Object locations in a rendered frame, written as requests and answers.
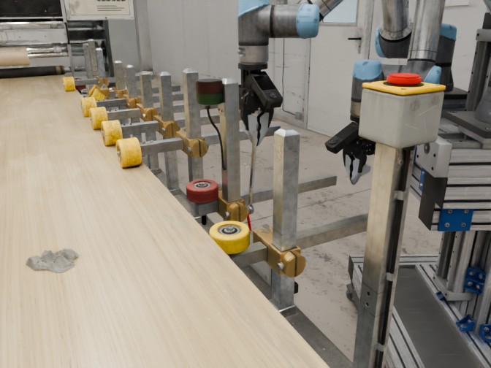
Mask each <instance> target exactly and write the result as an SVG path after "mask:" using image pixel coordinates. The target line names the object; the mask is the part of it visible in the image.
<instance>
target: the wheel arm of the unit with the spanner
mask: <svg viewBox="0 0 491 368"><path fill-rule="evenodd" d="M336 182H337V175H334V174H332V173H327V174H324V175H317V176H313V177H307V178H303V179H299V180H298V193H303V192H307V191H313V190H316V189H320V188H326V187H330V186H334V185H336ZM240 198H241V199H243V200H244V201H245V205H247V204H248V198H249V190H246V191H241V192H240ZM271 199H273V185H268V186H264V187H260V188H254V194H253V203H252V204H254V203H258V202H263V201H267V200H271ZM194 211H195V213H196V214H198V216H200V215H201V216H206V215H207V214H210V213H213V212H218V200H217V199H216V200H215V201H213V202H208V203H204V204H200V203H194Z"/></svg>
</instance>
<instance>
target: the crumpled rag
mask: <svg viewBox="0 0 491 368"><path fill-rule="evenodd" d="M79 256H80V255H79V254H78V253H76V252H75V251H74V250H73V249H71V248H63V249H62V250H60V251H58V250H57V251H56V252H55V253H53V252H52V251H51V250H45V251H44V252H43V253H42V255H41V256H38V255H35V256H30V257H29V258H27V261H26V265H28V266H29V267H31V268H33V270H36V271H38V270H41V269H48V270H50V271H52V272H64V271H66V270H67V269H70V268H72V267H74V265H76V264H75V263H74V262H73V261H72V260H73V259H74V258H77V257H79Z"/></svg>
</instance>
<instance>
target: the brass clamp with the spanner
mask: <svg viewBox="0 0 491 368"><path fill-rule="evenodd" d="M217 200H218V212H217V213H218V214H219V215H220V216H221V217H222V218H223V219H224V220H225V221H238V222H241V223H242V222H243V221H244V220H245V219H246V218H247V216H248V209H247V207H246V206H245V201H244V200H243V199H241V198H240V200H238V201H234V202H227V201H226V200H225V199H223V198H222V190H220V191H218V198H217Z"/></svg>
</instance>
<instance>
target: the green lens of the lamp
mask: <svg viewBox="0 0 491 368"><path fill-rule="evenodd" d="M196 95H197V103H198V104H220V103H223V91H222V93H217V94H199V93H197V92H196Z"/></svg>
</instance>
